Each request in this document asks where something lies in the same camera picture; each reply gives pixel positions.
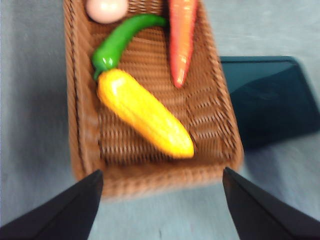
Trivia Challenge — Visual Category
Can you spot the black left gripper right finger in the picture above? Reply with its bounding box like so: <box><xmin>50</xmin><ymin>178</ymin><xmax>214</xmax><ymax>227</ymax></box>
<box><xmin>222</xmin><ymin>166</ymin><xmax>320</xmax><ymax>240</ymax></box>

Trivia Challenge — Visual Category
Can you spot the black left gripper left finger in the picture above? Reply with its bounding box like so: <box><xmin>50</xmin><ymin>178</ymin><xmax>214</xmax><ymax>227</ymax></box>
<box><xmin>0</xmin><ymin>169</ymin><xmax>104</xmax><ymax>240</ymax></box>

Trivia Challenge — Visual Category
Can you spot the yellow corn cob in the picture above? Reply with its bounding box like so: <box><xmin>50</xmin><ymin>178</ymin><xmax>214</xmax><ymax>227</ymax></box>
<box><xmin>96</xmin><ymin>68</ymin><xmax>196</xmax><ymax>160</ymax></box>

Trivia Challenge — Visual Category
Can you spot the brown wicker basket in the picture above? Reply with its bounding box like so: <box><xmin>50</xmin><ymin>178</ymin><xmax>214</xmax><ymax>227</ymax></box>
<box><xmin>62</xmin><ymin>0</ymin><xmax>245</xmax><ymax>201</ymax></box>

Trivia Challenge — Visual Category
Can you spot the black rectangular tray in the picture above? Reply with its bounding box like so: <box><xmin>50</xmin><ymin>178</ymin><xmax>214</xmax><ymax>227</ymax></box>
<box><xmin>219</xmin><ymin>55</ymin><xmax>320</xmax><ymax>151</ymax></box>

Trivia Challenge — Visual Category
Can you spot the green chili pepper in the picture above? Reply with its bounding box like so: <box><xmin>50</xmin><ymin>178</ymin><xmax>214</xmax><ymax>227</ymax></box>
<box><xmin>92</xmin><ymin>13</ymin><xmax>168</xmax><ymax>81</ymax></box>

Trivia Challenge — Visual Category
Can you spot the orange carrot with green leaves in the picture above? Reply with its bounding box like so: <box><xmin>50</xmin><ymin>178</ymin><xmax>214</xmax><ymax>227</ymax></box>
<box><xmin>167</xmin><ymin>0</ymin><xmax>199</xmax><ymax>89</ymax></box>

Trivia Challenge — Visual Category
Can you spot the pale pink egg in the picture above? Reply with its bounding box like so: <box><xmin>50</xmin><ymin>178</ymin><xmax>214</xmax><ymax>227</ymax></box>
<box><xmin>84</xmin><ymin>0</ymin><xmax>129</xmax><ymax>25</ymax></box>

